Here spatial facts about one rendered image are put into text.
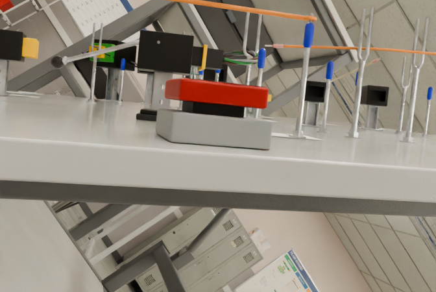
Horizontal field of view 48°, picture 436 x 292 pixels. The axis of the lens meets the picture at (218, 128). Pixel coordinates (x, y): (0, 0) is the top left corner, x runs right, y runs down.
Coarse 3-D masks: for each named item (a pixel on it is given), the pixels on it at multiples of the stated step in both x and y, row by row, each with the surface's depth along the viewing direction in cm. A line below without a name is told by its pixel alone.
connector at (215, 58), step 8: (200, 48) 52; (208, 48) 52; (192, 56) 51; (200, 56) 52; (208, 56) 52; (216, 56) 52; (192, 64) 52; (200, 64) 52; (208, 64) 52; (216, 64) 52
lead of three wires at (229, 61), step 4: (248, 52) 61; (252, 52) 60; (256, 56) 57; (224, 60) 53; (228, 60) 53; (232, 60) 53; (236, 60) 54; (240, 60) 54; (244, 60) 54; (248, 60) 54; (252, 60) 55; (256, 60) 56; (228, 64) 54; (232, 64) 54; (236, 64) 54; (244, 64) 54; (248, 64) 55
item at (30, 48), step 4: (24, 40) 74; (28, 40) 74; (32, 40) 74; (36, 40) 74; (24, 44) 74; (28, 44) 74; (32, 44) 74; (36, 44) 74; (24, 48) 74; (28, 48) 74; (32, 48) 74; (36, 48) 75; (24, 52) 74; (28, 52) 74; (32, 52) 74; (36, 52) 75; (24, 56) 75; (28, 56) 74; (32, 56) 74; (36, 56) 76
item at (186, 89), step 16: (176, 80) 26; (192, 80) 25; (208, 80) 26; (176, 96) 26; (192, 96) 25; (208, 96) 26; (224, 96) 26; (240, 96) 26; (256, 96) 26; (192, 112) 27; (208, 112) 27; (224, 112) 27; (240, 112) 27
